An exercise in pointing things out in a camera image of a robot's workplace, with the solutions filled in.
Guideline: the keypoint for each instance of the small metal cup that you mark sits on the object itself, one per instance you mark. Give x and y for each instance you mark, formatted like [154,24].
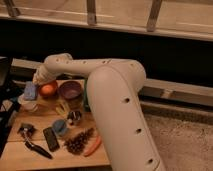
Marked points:
[74,117]

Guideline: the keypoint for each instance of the black handled peeler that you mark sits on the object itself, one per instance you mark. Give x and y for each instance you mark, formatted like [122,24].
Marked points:
[26,130]

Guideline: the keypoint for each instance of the orange bowl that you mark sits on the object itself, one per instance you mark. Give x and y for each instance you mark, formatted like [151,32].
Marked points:
[48,90]

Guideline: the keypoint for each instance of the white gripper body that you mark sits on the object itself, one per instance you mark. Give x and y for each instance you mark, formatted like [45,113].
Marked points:
[42,76]

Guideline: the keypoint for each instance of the white paper cup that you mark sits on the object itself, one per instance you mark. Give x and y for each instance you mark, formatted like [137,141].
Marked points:
[30,106]

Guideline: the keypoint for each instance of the yellow banana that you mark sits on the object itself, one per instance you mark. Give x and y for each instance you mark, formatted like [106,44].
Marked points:
[62,108]

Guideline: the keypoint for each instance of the brown pine cone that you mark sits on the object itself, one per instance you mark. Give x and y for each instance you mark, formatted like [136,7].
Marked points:
[77,144]

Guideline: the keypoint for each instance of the orange carrot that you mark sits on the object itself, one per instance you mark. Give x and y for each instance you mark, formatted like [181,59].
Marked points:
[93,147]

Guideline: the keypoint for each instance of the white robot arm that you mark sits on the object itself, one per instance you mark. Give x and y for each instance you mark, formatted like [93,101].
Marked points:
[112,92]

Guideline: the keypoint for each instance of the purple bowl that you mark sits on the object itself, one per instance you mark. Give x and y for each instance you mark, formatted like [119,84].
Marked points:
[70,90]

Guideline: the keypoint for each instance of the wooden table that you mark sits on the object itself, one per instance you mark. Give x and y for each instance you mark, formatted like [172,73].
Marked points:
[17,157]

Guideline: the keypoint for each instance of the blue round lid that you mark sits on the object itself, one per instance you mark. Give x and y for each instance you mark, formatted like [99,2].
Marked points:
[59,127]

